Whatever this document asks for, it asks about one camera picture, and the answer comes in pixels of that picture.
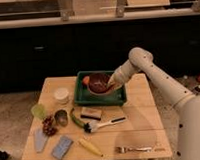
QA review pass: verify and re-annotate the brown bowl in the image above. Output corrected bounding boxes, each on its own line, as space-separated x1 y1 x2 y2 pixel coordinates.
88 72 112 95

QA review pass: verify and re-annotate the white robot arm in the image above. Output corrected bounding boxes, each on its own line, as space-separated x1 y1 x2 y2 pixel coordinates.
108 47 200 160

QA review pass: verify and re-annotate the green plastic tray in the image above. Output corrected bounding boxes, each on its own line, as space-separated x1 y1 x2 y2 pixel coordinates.
74 71 127 106

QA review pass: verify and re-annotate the orange fruit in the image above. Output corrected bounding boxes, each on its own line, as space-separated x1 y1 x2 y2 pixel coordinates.
82 76 90 86

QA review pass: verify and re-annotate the wooden block with black edge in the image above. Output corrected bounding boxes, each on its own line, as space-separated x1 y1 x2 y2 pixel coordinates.
80 107 102 121

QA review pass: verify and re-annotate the black and white brush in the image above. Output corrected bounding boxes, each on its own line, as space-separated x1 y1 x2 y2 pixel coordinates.
84 117 125 133

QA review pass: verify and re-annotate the green chili pepper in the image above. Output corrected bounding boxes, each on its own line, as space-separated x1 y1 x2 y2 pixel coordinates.
70 108 85 128

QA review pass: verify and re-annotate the white bowl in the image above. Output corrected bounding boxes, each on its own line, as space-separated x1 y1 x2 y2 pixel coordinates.
54 87 69 104

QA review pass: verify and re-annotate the small metal cup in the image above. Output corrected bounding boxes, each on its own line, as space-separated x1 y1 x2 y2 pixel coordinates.
54 109 68 126

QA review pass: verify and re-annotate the metal fork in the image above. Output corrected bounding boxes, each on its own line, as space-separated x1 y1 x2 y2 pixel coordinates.
115 146 152 154

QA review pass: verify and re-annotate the yellow corn cob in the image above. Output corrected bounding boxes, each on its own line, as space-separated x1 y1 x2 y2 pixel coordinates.
78 138 103 157

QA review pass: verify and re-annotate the wooden table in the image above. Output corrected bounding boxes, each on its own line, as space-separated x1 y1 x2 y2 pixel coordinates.
21 74 172 160

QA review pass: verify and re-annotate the bunch of red grapes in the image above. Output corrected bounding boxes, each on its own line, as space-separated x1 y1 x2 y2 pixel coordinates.
42 116 58 137

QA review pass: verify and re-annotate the light green cup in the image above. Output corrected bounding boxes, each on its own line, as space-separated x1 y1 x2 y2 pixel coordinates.
31 103 46 120

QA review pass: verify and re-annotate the blue sponge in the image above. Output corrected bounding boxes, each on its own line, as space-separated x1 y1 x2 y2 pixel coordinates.
52 136 73 160

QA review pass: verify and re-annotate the dark cabinet with counter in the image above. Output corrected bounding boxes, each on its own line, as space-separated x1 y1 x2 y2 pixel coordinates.
0 9 200 93

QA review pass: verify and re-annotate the black object on floor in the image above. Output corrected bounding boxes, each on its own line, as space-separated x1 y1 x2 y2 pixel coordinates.
0 150 10 160

